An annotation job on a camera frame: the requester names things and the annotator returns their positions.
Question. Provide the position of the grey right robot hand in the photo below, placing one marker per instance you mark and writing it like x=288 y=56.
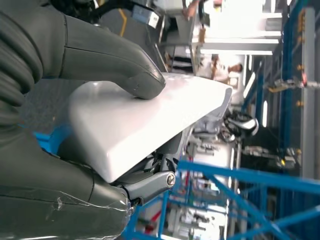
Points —
x=50 y=198

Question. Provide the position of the person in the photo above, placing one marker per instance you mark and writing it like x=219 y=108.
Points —
x=220 y=71

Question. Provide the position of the blue metal shelf rack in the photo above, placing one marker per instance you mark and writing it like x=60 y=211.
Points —
x=225 y=172

